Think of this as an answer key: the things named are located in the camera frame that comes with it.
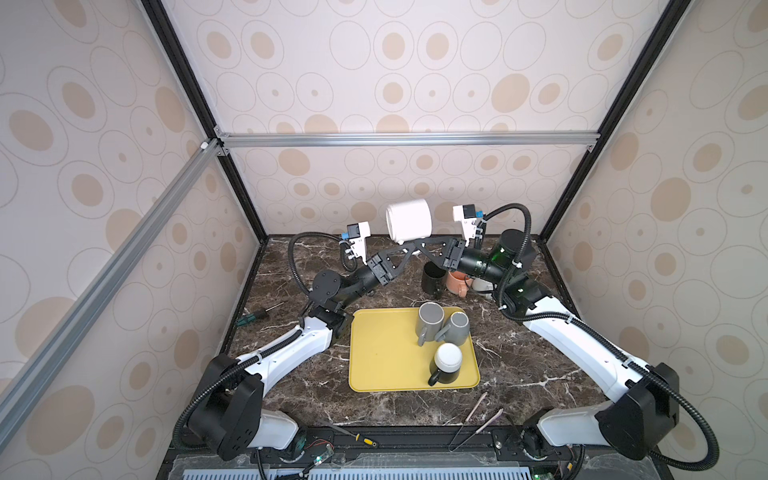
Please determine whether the pink cream mug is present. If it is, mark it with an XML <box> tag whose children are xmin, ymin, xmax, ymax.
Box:
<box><xmin>445</xmin><ymin>271</ymin><xmax>473</xmax><ymax>298</ymax></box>

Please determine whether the white mug front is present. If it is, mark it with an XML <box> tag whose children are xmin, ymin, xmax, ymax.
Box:
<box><xmin>385</xmin><ymin>199</ymin><xmax>432</xmax><ymax>244</ymax></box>

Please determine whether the tall grey mug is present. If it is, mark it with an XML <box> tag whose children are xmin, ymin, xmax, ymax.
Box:
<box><xmin>415</xmin><ymin>301</ymin><xmax>445</xmax><ymax>346</ymax></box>

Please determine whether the black mug white bottom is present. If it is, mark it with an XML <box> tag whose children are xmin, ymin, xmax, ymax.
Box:
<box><xmin>427</xmin><ymin>343</ymin><xmax>463</xmax><ymax>386</ymax></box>

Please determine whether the white speckled mug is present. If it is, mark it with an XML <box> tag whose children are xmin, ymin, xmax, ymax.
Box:
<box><xmin>471</xmin><ymin>278</ymin><xmax>494</xmax><ymax>295</ymax></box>

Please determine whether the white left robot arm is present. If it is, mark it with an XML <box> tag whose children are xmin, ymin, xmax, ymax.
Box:
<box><xmin>172</xmin><ymin>233</ymin><xmax>462</xmax><ymax>460</ymax></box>

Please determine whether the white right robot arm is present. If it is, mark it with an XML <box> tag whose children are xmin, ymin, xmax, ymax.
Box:
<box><xmin>387</xmin><ymin>200</ymin><xmax>720</xmax><ymax>471</ymax></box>

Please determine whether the grey mug lying back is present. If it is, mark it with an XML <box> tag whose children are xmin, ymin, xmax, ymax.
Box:
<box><xmin>434</xmin><ymin>311</ymin><xmax>470</xmax><ymax>347</ymax></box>

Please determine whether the yellow plastic tray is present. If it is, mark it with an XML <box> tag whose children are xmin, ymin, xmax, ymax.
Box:
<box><xmin>349</xmin><ymin>307</ymin><xmax>480</xmax><ymax>392</ymax></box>

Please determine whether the yellow black screwdriver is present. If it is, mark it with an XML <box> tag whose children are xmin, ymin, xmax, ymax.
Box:
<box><xmin>327</xmin><ymin>423</ymin><xmax>379</xmax><ymax>448</ymax></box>

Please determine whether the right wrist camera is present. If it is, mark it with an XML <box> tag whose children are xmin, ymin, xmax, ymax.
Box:
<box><xmin>452</xmin><ymin>204</ymin><xmax>484</xmax><ymax>247</ymax></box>

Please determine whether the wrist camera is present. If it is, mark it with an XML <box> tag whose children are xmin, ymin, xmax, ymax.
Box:
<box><xmin>339</xmin><ymin>221</ymin><xmax>371</xmax><ymax>264</ymax></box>
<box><xmin>452</xmin><ymin>204</ymin><xmax>484</xmax><ymax>247</ymax></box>

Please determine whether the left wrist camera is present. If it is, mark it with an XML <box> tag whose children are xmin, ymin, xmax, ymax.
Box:
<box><xmin>339</xmin><ymin>221</ymin><xmax>371</xmax><ymax>264</ymax></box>

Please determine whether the green handled screwdriver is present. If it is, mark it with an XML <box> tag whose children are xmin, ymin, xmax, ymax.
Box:
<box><xmin>235</xmin><ymin>302</ymin><xmax>283</xmax><ymax>328</ymax></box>

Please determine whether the horizontal aluminium frame bar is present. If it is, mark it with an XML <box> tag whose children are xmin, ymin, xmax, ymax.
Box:
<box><xmin>202</xmin><ymin>130</ymin><xmax>600</xmax><ymax>154</ymax></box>

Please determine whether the left aluminium frame bar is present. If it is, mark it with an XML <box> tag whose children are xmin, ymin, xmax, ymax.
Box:
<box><xmin>1</xmin><ymin>138</ymin><xmax>221</xmax><ymax>449</ymax></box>

